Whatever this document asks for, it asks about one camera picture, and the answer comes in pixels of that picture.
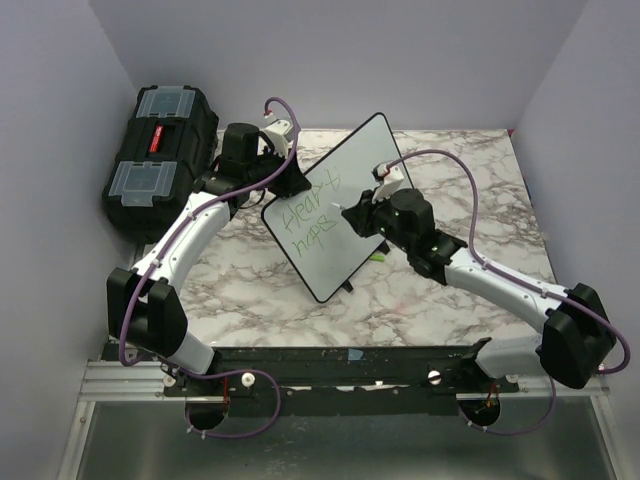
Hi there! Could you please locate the black plastic toolbox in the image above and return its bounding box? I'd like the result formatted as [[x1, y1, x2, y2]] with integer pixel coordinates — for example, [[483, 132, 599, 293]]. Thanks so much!
[[102, 85, 219, 245]]

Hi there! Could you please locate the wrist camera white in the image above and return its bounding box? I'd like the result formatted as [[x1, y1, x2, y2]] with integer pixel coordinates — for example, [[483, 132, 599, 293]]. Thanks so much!
[[372, 164, 405, 203], [263, 118, 294, 156]]

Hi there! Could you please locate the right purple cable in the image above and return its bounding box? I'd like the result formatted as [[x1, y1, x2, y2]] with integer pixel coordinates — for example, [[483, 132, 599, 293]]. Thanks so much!
[[374, 148, 631, 436]]

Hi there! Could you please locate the purple cable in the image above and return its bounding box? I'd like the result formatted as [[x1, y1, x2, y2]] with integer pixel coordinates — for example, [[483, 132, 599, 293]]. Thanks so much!
[[374, 148, 631, 436], [118, 97, 300, 441]]

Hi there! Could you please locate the white whiteboard black frame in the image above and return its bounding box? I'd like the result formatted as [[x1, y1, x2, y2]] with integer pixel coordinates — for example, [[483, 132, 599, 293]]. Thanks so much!
[[261, 112, 400, 303]]

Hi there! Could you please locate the aluminium extrusion frame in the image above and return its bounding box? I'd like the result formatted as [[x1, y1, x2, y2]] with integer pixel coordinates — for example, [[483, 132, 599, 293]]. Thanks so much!
[[79, 361, 164, 402]]

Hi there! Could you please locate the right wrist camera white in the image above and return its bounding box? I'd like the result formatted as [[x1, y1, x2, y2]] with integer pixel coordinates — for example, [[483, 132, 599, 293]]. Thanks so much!
[[372, 164, 405, 203]]

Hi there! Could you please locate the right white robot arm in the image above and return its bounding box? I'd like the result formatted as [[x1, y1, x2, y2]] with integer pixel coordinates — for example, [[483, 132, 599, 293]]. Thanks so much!
[[341, 188, 616, 392]]

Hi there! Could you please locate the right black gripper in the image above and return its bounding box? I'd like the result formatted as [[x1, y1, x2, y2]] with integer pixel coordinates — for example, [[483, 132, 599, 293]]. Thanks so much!
[[343, 186, 414, 254]]

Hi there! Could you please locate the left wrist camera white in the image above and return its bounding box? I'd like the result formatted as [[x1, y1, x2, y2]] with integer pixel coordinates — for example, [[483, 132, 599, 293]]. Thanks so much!
[[263, 118, 294, 156]]

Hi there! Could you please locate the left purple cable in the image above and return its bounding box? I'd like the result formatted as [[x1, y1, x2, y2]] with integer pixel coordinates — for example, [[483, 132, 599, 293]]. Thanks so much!
[[118, 97, 300, 441]]

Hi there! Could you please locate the blue tape piece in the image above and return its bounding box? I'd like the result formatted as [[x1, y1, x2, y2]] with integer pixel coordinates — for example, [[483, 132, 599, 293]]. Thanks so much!
[[347, 348, 364, 362]]

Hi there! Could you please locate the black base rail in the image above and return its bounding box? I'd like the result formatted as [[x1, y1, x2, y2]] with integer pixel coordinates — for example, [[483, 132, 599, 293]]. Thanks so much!
[[164, 341, 518, 417]]

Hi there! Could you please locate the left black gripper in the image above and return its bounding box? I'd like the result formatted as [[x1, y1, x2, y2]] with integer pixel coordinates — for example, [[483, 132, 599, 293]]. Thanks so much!
[[246, 145, 311, 199]]

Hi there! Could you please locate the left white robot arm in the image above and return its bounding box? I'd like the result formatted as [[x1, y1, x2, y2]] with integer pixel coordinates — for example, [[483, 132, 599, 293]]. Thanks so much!
[[107, 118, 311, 395]]

